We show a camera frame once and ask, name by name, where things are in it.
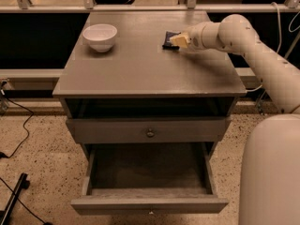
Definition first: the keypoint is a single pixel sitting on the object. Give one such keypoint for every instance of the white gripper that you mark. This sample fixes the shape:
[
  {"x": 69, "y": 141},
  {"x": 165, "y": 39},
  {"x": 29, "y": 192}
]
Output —
[{"x": 194, "y": 37}]

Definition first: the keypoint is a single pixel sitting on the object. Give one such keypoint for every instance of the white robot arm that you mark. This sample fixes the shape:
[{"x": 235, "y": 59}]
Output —
[{"x": 270, "y": 177}]

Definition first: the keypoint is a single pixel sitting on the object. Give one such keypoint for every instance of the grey wooden drawer cabinet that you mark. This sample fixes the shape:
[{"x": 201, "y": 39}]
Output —
[{"x": 138, "y": 79}]

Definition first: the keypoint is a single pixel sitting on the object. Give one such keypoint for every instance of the round brass drawer knob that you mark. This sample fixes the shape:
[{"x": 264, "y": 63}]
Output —
[{"x": 150, "y": 133}]

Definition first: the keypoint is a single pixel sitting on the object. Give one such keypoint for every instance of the closed grey top drawer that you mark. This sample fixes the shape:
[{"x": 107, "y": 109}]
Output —
[{"x": 93, "y": 131}]

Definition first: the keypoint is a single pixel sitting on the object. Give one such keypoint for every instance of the open grey middle drawer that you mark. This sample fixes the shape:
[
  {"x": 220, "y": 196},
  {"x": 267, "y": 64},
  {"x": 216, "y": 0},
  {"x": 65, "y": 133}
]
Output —
[{"x": 154, "y": 178}]

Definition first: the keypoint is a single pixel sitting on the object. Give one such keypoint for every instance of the white ceramic bowl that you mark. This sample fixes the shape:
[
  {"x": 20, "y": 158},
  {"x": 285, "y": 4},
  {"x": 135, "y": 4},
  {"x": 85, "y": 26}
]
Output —
[{"x": 100, "y": 37}]

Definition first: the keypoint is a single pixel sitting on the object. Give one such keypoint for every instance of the black metal stand leg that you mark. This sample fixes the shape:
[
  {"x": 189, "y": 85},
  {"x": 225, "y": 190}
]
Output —
[{"x": 23, "y": 183}]

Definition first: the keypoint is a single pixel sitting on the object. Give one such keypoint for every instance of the metal railing frame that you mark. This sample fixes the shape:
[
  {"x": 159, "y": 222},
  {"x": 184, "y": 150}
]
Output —
[{"x": 140, "y": 7}]

